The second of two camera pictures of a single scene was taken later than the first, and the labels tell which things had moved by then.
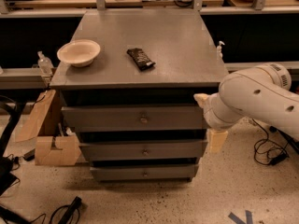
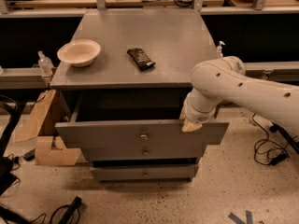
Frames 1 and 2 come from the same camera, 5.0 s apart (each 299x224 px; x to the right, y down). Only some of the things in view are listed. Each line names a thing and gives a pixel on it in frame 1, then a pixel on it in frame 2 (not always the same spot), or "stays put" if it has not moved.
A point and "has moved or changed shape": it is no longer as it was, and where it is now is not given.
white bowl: x=79 y=53 stays put
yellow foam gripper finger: x=201 y=99 → x=183 y=114
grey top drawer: x=135 y=118 has moved or changed shape
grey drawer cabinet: x=129 y=81 stays put
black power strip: x=67 y=217 stays put
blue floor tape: x=237 y=220 stays put
